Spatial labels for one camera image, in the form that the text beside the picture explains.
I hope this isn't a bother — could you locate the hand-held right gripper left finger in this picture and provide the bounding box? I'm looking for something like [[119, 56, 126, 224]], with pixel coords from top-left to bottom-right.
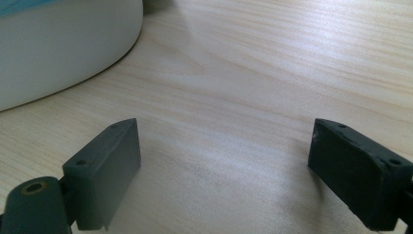
[[61, 117, 142, 232]]

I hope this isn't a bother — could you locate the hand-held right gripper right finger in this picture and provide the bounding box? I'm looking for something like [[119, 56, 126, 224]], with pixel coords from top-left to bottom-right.
[[307, 118, 413, 232]]

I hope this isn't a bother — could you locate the white lidded trash can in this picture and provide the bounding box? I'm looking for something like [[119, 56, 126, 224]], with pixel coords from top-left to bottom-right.
[[0, 0, 144, 112]]

